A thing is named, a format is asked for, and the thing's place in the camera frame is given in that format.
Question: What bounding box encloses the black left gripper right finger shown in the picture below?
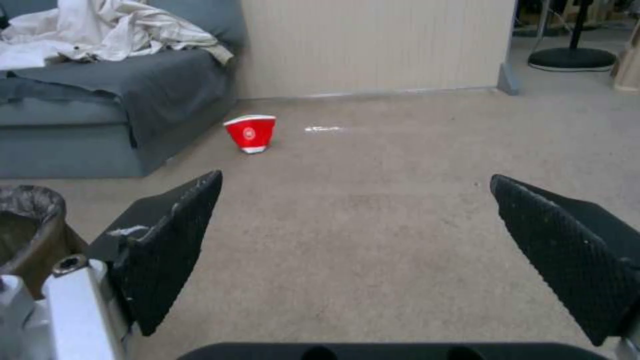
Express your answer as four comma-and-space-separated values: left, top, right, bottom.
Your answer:
489, 173, 640, 360

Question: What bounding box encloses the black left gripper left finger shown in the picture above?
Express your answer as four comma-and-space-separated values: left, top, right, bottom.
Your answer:
0, 169, 224, 360

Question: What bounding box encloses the brown trash can with liner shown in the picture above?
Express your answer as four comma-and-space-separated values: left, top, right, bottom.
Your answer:
0, 185, 90, 301

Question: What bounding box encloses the red paper cup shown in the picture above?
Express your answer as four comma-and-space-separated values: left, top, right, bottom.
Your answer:
223, 114, 279, 155

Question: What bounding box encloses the grey sofa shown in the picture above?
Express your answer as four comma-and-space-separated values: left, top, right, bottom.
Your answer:
0, 0, 250, 179

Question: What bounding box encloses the grey sofa cover cloth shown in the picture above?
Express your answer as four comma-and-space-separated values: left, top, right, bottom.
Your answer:
0, 47, 236, 149

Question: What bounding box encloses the black round stand base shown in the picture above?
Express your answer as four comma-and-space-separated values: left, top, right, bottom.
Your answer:
527, 0, 617, 72

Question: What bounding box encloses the light wooden furniture leg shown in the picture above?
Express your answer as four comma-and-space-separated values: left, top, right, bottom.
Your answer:
609, 28, 640, 93

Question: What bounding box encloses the white crumpled blanket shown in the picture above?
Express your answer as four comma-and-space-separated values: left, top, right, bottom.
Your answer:
0, 0, 235, 71

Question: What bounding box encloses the beige panelled partition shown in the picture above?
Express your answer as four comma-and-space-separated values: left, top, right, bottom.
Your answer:
234, 0, 521, 100

